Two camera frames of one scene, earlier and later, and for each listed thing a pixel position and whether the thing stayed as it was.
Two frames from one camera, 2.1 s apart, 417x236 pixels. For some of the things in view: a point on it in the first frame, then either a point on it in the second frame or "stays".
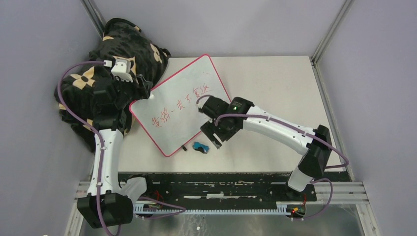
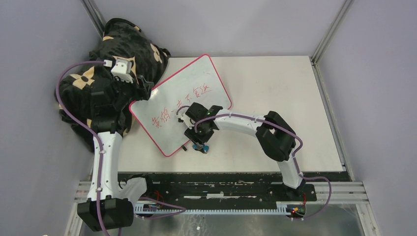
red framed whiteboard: x=172 y=115 stays
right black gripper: x=209 y=128 → x=192 y=134
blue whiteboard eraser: x=202 y=148 stays
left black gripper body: x=129 y=90 stays
